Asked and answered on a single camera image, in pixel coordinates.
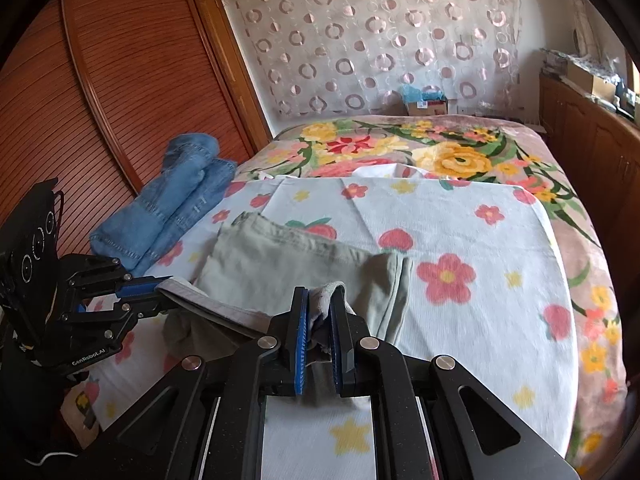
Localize white cable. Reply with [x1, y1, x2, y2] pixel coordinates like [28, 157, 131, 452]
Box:
[24, 451, 82, 467]

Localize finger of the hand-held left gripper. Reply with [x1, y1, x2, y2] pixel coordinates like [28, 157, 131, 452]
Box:
[60, 253, 176, 304]
[59, 301, 173, 343]

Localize large cardboard box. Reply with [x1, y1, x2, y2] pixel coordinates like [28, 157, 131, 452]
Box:
[565, 62, 619, 99]

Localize floral plush blanket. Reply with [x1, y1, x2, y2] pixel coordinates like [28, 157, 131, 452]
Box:
[235, 115, 632, 463]

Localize light floral bed sheet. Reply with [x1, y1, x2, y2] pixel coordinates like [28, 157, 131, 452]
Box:
[65, 175, 574, 480]

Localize brown slatted wooden wardrobe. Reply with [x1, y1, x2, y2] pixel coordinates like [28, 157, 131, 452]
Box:
[0, 0, 274, 243]

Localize folded blue jeans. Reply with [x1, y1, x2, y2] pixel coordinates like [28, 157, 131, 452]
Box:
[90, 132, 239, 277]

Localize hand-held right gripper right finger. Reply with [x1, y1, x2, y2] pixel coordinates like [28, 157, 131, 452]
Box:
[331, 295, 582, 480]

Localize white cloth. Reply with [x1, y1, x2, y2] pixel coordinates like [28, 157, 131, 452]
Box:
[351, 162, 427, 180]

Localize stack of papers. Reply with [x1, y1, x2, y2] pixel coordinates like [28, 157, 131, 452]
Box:
[542, 49, 572, 77]

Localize grey pants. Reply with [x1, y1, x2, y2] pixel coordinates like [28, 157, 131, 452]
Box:
[156, 211, 414, 408]

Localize circle-patterned sheer curtain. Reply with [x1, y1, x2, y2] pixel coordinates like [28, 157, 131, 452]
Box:
[222, 0, 524, 124]

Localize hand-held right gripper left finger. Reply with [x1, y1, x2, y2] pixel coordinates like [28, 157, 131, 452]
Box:
[91, 286, 309, 480]

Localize small cardboard box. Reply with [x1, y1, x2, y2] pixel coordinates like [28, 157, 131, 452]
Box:
[405, 97, 449, 117]

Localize bundled window curtain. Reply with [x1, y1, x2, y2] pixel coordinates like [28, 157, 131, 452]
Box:
[567, 0, 608, 57]

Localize wooden sideboard cabinet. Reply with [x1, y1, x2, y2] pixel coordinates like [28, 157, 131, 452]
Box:
[538, 72, 640, 283]

